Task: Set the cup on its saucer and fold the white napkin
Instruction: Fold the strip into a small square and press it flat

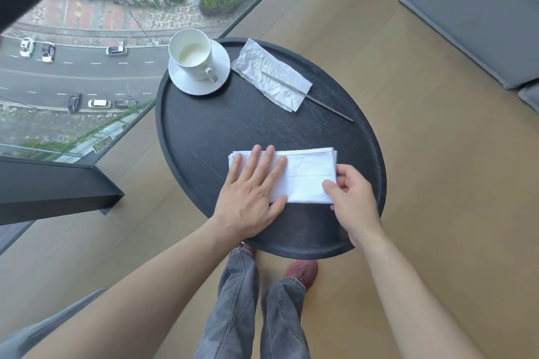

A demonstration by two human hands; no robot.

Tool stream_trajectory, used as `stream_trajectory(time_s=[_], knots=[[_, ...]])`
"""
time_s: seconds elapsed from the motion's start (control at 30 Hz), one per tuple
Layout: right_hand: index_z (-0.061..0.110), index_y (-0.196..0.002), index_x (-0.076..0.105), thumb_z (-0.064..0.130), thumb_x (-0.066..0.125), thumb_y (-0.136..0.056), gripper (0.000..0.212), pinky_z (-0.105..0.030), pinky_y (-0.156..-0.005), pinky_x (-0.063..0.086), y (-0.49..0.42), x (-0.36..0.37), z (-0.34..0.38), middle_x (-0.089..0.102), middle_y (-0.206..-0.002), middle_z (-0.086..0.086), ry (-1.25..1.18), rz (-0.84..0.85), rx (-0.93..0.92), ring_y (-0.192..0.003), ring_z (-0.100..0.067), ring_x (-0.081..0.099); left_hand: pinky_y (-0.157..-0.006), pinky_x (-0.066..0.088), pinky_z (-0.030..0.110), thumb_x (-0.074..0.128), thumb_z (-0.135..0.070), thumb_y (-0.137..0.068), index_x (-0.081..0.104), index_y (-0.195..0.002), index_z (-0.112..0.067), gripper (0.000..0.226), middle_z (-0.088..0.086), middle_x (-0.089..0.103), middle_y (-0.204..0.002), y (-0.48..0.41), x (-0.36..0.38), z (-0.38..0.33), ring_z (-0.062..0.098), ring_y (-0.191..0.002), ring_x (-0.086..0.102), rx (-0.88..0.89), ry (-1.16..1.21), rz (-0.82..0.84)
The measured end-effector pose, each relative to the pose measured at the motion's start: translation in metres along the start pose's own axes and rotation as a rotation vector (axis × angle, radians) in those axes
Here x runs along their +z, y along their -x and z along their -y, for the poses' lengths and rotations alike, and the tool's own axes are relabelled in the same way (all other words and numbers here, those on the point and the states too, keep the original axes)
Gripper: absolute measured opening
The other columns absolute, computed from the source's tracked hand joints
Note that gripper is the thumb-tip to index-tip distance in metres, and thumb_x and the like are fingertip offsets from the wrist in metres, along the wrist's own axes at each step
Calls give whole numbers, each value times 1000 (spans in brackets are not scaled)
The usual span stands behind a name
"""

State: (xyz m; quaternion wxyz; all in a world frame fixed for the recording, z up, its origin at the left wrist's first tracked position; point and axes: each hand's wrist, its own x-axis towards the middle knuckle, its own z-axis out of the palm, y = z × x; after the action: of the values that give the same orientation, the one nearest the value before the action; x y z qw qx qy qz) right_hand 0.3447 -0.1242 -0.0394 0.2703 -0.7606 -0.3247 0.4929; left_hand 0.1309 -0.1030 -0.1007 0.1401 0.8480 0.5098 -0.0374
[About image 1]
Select person's right hand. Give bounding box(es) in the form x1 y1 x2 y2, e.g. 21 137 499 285
322 164 384 248

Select person's left hand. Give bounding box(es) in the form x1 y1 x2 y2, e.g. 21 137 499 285
212 145 289 242

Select smooth white napkin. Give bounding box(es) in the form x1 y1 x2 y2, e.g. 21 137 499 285
229 147 338 205

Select metal stirring spoon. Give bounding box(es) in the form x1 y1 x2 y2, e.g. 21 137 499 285
260 70 354 123

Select white saucer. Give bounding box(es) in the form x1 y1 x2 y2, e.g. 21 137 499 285
168 38 231 97

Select white cup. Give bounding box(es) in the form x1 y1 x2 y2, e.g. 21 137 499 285
168 28 220 84

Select person's left forearm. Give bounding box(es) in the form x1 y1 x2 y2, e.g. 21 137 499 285
21 219 249 359

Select person's right forearm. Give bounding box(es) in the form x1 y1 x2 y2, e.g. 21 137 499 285
351 232 489 359

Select person's left maroon shoe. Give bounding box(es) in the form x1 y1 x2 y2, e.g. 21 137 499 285
235 243 258 261

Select person's maroon shoe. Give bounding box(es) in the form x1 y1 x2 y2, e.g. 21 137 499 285
235 243 258 261
285 260 319 292

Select person's right maroon shoe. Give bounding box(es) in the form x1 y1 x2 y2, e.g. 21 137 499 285
285 260 319 292

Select person's left leg grey jeans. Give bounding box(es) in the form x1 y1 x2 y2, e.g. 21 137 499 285
194 247 258 359

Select person's leg grey jeans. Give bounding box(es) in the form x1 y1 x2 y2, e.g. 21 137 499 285
194 247 258 359
260 276 310 359

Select person's right leg grey jeans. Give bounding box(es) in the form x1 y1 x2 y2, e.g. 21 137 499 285
260 276 310 359

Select person's grey shirt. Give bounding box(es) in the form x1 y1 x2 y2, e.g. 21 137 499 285
0 289 106 359

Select round black table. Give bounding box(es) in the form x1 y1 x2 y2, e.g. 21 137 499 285
154 37 387 261

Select grey sofa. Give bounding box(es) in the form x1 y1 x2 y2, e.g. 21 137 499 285
398 0 539 115

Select black window post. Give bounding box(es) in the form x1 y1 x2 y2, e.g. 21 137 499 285
0 156 125 227

